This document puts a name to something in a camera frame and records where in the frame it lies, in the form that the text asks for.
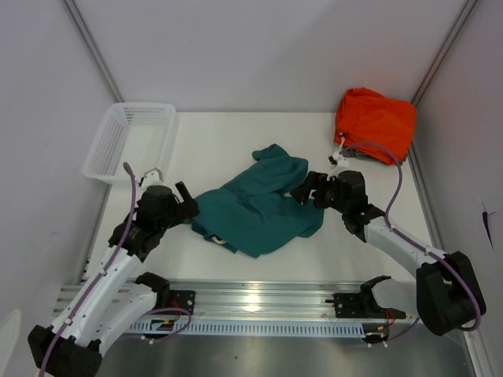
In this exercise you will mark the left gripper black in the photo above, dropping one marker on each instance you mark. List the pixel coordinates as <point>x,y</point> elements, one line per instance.
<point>184,210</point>

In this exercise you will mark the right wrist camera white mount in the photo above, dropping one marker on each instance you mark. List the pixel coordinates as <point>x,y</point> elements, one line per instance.
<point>339,164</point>

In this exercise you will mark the right aluminium frame post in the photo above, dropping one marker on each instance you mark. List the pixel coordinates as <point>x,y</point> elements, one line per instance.
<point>454,33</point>

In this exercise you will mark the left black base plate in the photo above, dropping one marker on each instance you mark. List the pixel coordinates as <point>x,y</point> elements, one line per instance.
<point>184,299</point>

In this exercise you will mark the white slotted cable duct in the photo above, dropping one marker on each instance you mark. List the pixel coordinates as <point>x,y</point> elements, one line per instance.
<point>324,329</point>

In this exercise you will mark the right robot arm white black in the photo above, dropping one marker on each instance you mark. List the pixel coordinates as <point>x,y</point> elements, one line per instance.
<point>448,295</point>

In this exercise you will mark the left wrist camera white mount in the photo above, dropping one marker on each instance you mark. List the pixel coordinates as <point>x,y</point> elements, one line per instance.
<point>152,177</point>

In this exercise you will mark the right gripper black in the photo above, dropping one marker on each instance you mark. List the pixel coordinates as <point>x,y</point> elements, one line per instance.
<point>313,181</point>

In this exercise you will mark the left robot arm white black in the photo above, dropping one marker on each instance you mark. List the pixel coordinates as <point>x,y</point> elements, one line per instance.
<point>75,343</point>

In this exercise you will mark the aluminium mounting rail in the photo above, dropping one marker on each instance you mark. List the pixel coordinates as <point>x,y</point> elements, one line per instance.
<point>277,301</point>

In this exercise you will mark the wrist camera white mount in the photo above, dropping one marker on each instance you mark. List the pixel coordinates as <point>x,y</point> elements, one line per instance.
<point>339,164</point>
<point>152,177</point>

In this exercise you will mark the grey folded shorts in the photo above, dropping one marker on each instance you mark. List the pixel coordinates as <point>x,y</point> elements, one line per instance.
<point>386,159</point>

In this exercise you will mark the white plastic basket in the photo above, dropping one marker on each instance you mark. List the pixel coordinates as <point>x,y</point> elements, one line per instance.
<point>139,133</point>

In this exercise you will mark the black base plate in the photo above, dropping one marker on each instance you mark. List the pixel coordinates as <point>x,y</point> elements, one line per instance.
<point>357,306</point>
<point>184,299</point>

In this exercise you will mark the orange folded shorts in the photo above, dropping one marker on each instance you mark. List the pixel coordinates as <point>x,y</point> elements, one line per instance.
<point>374,124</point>

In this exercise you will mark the left aluminium frame post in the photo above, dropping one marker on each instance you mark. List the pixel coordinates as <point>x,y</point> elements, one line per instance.
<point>91,47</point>

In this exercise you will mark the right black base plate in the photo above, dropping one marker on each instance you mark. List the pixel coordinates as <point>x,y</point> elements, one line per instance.
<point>357,306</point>

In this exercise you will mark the teal green shorts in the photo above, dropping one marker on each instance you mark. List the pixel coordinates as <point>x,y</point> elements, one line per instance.
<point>253,213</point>

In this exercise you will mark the aluminium frame post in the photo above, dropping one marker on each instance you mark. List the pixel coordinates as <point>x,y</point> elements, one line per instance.
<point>91,47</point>
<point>454,33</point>

